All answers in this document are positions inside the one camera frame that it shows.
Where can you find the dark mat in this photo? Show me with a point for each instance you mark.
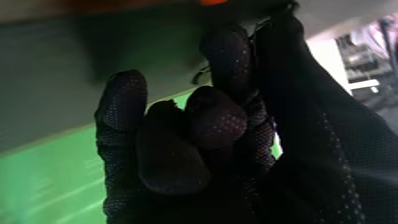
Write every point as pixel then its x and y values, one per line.
pixel 71 66

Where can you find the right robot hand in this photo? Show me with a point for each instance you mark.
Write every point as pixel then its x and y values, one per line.
pixel 307 160

